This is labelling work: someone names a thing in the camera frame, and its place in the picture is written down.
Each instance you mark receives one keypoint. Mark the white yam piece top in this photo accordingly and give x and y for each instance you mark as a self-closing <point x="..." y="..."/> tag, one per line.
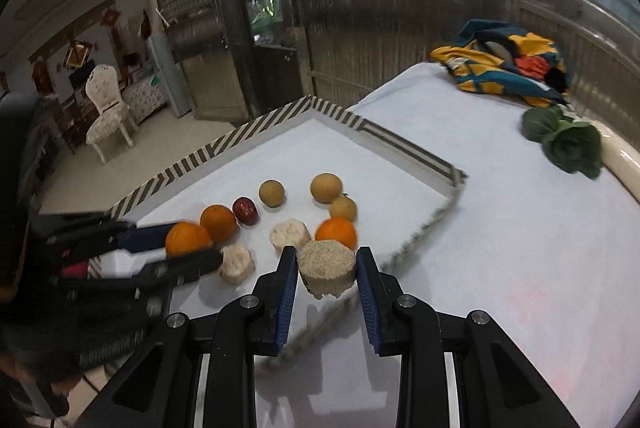
<point x="289" y="233"/>

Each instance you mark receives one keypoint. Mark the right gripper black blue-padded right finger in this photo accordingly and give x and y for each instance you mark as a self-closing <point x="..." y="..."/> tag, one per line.
<point x="399" y="324"/>

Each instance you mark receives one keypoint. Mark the large white yam chunk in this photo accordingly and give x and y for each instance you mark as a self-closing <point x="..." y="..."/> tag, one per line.
<point x="326" y="268"/>

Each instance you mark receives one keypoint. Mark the small tan longan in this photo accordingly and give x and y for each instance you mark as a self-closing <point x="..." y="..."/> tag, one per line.
<point x="272" y="193"/>

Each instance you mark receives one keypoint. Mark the white yam piece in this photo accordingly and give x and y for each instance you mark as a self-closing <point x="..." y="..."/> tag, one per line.
<point x="236" y="262"/>
<point x="289" y="233"/>

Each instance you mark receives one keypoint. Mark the red jujube date front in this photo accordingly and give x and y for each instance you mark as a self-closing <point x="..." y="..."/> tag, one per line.
<point x="245" y="211"/>

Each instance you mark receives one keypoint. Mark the white tablecloth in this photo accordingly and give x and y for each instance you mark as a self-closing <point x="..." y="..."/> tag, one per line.
<point x="552" y="257"/>

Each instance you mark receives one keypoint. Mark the colourful patterned cloth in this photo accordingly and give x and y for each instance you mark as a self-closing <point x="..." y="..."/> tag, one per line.
<point x="499" y="58"/>

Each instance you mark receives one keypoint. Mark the tan longan fruit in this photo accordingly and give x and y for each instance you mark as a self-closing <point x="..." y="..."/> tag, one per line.
<point x="325" y="187"/>
<point x="343" y="207"/>

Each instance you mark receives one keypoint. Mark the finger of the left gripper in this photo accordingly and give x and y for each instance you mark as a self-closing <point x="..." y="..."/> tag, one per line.
<point x="92" y="241"/>
<point x="164" y="275"/>

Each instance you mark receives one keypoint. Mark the chevron striped white tray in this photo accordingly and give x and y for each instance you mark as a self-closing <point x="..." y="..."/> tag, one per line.
<point x="310" y="173"/>

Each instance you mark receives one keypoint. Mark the dark green leafy vegetable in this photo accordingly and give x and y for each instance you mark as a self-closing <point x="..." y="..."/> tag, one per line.
<point x="570" y="144"/>

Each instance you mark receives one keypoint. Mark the orange mandarin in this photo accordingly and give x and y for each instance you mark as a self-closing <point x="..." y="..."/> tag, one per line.
<point x="220" y="223"/>
<point x="185" y="238"/>

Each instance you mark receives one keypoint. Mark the white ornate chair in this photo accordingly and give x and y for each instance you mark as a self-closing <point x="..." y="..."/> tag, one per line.
<point x="114" y="115"/>

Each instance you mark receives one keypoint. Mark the small orange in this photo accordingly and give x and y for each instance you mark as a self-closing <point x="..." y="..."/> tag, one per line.
<point x="338" y="229"/>

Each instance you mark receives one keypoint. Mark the long white radish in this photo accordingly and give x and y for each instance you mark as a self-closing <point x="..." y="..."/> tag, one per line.
<point x="621" y="158"/>

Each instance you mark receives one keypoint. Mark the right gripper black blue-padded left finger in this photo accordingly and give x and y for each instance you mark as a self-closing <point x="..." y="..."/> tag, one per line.
<point x="255" y="324"/>

